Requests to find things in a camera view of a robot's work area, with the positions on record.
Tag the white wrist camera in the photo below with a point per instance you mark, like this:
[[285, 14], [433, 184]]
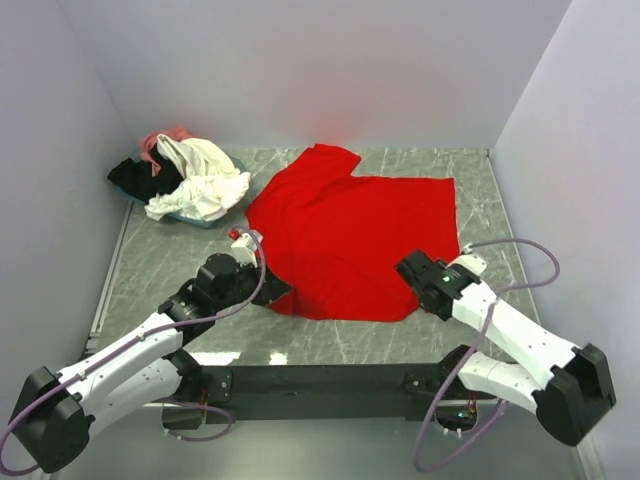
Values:
[[470, 260], [244, 246]]

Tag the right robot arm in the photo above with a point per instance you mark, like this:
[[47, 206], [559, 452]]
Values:
[[568, 388]]

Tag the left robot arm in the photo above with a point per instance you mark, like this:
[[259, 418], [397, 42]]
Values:
[[56, 414]]

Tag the black base crossbar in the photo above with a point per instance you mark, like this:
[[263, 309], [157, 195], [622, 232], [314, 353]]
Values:
[[307, 392]]

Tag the black t shirt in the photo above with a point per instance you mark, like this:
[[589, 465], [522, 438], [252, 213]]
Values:
[[136, 180]]

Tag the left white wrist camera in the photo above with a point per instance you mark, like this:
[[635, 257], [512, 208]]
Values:
[[244, 246]]

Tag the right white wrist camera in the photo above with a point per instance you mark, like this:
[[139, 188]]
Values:
[[470, 260]]

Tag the red t shirt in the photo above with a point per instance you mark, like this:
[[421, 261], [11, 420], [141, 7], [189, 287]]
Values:
[[336, 238]]

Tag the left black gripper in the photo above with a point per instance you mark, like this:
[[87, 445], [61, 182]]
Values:
[[273, 288]]

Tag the white t shirt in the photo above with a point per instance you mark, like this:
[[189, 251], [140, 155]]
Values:
[[212, 185]]

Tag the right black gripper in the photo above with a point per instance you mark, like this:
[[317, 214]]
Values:
[[441, 265]]

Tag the teal laundry basket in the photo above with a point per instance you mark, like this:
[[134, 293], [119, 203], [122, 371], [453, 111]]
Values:
[[136, 157]]

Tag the aluminium frame rail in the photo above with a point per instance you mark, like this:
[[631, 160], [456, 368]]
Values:
[[516, 447]]

